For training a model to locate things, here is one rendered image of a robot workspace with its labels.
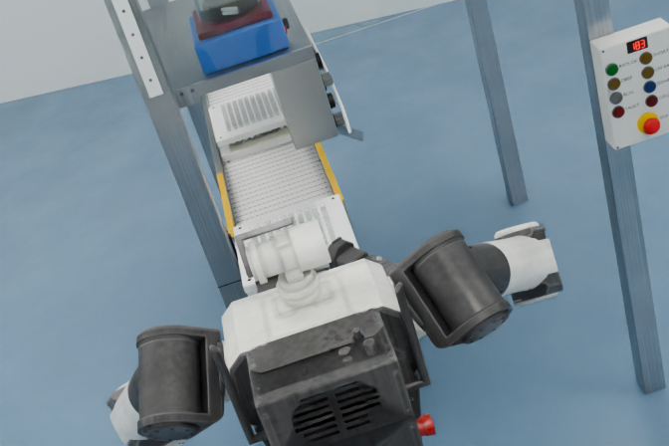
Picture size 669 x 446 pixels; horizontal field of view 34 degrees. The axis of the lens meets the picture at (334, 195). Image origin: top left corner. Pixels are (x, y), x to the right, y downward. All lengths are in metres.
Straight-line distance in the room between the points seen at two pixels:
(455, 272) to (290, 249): 0.24
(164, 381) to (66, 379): 2.31
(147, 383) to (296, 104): 1.01
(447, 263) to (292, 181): 1.27
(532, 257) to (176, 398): 0.59
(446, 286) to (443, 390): 1.68
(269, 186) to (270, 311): 1.24
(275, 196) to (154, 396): 1.26
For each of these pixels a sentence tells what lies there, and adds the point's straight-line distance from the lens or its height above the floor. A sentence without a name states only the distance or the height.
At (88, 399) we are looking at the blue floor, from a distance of 3.75.
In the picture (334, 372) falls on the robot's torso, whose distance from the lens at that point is 1.45.
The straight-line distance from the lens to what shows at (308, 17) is 2.30.
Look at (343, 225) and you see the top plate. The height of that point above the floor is 0.95.
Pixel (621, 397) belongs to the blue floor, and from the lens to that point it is 3.11.
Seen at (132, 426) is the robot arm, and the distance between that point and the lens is 1.76.
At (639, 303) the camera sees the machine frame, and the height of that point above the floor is 0.31.
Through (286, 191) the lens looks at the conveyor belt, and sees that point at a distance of 2.77.
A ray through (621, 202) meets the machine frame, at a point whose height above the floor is 0.62.
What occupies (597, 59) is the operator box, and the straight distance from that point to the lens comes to 2.49.
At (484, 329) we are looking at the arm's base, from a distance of 1.58.
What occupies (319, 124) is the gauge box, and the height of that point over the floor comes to 1.05.
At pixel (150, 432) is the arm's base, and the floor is 1.15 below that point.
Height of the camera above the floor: 2.12
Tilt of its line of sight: 30 degrees down
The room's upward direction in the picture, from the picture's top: 17 degrees counter-clockwise
